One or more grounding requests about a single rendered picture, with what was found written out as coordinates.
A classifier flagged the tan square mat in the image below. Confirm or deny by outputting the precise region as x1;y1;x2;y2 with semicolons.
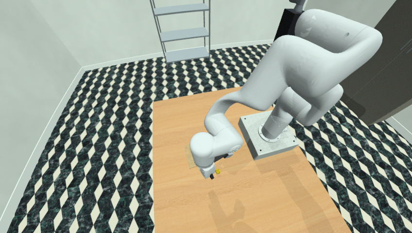
184;144;196;168

